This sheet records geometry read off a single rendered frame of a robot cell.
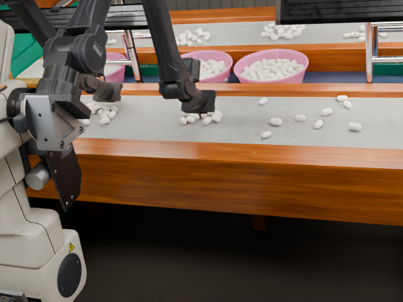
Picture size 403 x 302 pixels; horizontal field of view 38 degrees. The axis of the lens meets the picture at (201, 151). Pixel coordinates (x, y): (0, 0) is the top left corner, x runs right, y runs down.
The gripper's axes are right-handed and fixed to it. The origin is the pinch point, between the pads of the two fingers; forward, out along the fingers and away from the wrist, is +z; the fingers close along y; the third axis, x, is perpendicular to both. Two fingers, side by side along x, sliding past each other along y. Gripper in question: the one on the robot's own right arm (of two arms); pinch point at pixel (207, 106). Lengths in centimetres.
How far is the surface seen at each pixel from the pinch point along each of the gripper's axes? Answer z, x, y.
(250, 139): 0.0, 9.6, -14.4
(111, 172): -9.3, 22.5, 25.8
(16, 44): 24, -29, 92
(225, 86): 20.4, -11.2, 1.2
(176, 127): 4.1, 6.2, 11.6
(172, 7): 153, -92, 81
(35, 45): 35, -32, 91
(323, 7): -11.4, -26.0, -35.3
